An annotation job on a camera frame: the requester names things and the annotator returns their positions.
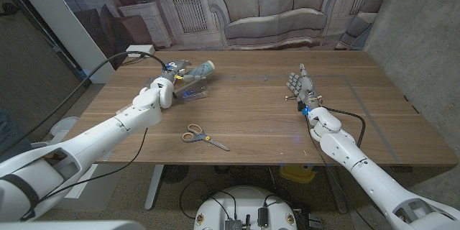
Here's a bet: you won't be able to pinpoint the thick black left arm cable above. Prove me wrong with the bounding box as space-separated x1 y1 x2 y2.
10 50 170 145

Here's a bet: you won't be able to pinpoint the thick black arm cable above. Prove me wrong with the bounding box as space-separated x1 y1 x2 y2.
10 50 170 145
321 106 367 149

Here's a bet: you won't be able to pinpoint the white power strip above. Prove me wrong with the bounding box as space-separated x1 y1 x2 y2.
125 45 156 58

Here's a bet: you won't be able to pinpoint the scissors with tan grey handles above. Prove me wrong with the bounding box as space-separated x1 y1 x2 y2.
180 124 231 152

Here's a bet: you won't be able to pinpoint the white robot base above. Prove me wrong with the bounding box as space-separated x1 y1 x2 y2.
193 185 298 230

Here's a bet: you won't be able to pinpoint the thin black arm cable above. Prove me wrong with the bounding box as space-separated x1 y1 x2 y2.
303 114 389 230
19 127 150 221

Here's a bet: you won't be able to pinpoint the black floor cable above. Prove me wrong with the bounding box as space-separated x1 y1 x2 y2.
178 178 239 221

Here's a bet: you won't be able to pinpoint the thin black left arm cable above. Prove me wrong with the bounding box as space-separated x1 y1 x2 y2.
19 127 150 221

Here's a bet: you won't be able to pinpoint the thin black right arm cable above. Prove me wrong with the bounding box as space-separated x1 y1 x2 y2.
303 114 389 230

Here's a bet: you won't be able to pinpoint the black power strip cable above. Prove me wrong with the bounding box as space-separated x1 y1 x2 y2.
120 55 144 67

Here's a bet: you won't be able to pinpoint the clear plastic clamshell container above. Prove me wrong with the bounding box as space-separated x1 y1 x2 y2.
143 75 211 102

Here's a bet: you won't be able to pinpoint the person in blue jeans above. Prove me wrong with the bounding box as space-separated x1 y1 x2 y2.
0 107 34 156

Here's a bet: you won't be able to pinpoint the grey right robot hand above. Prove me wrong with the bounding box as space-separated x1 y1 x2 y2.
286 63 323 111

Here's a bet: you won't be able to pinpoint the black round floor fan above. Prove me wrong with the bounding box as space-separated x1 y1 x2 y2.
161 165 190 184

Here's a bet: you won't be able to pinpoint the white table leg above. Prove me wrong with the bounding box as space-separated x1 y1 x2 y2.
144 165 165 211
325 165 349 214

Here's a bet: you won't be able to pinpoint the yellow floor object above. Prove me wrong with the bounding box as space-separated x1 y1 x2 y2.
279 164 317 184

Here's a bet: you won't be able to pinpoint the printed living room backdrop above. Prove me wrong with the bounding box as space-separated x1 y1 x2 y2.
41 0 407 71

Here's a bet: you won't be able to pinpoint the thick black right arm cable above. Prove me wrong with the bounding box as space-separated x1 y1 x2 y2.
321 106 367 149

